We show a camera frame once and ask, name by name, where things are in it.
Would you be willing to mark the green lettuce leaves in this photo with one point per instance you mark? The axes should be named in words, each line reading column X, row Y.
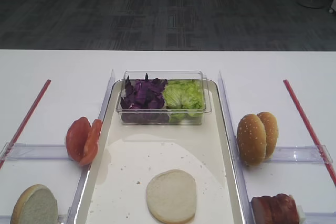
column 186, row 96

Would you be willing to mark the rear sesame bun top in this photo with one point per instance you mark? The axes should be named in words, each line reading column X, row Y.
column 271, row 128

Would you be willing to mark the front sesame bun top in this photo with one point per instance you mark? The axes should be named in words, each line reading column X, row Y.
column 251, row 138

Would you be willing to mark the stack of meat slices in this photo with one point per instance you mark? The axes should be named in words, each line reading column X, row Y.
column 280, row 208

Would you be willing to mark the white rectangular metal tray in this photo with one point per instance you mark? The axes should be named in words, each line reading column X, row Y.
column 131, row 155

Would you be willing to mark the inner tomato slice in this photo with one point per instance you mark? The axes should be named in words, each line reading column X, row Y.
column 91, row 145

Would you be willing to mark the red rail strip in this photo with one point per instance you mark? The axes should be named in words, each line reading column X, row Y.
column 309, row 129
column 29, row 113

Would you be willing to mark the right red rail strip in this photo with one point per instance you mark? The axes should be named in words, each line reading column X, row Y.
column 309, row 129

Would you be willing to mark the left red rail strip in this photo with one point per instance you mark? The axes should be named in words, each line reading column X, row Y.
column 29, row 113

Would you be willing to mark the clear plastic salad container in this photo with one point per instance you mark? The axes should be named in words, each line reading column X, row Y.
column 160, row 116

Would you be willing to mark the outer tomato slice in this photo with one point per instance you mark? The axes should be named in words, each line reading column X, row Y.
column 76, row 138

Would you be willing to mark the clear sesame bun track rail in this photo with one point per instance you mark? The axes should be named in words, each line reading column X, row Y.
column 314, row 154

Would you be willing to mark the purple cabbage leaves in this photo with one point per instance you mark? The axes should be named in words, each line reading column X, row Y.
column 143, row 94

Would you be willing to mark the right clear long divider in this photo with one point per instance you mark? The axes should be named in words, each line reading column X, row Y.
column 244, row 203

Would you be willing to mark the clear tomato track rail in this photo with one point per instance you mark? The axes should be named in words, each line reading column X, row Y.
column 37, row 152

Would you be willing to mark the clear long divider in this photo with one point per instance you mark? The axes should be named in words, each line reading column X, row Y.
column 244, row 203
column 74, row 209

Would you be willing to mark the tomato slice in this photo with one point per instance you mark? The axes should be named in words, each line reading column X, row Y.
column 76, row 138
column 91, row 145

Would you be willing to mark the left clear long divider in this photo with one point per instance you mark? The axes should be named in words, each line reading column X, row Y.
column 74, row 209

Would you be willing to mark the sesame bun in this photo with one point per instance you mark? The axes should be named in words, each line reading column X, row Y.
column 251, row 138
column 271, row 128

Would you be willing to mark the white plastic pusher block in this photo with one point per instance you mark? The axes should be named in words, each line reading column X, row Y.
column 301, row 214

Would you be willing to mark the clear meat track rail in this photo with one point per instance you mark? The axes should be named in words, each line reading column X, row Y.
column 320, row 218

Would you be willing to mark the bun half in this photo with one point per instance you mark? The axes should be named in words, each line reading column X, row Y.
column 171, row 196
column 36, row 204

